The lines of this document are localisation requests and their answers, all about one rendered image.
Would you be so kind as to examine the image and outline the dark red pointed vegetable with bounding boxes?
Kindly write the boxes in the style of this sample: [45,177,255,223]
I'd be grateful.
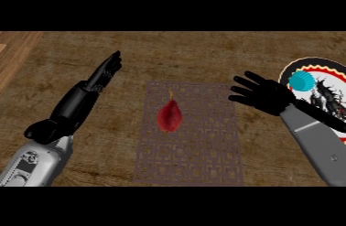
[155,89,183,134]

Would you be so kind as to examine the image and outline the brown patterned placemat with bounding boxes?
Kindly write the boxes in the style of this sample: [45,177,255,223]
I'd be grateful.
[131,80,245,187]

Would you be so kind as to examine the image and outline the teal cupcake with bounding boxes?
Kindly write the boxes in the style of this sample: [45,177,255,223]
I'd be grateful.
[286,69,316,93]

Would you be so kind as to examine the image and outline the white patterned plate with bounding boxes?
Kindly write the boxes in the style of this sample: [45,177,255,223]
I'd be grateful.
[276,57,346,127]

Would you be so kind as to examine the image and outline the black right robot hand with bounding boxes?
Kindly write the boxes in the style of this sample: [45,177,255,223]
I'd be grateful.
[227,70,346,134]

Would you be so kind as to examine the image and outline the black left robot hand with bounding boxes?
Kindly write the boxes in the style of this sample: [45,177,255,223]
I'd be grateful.
[23,50,124,145]

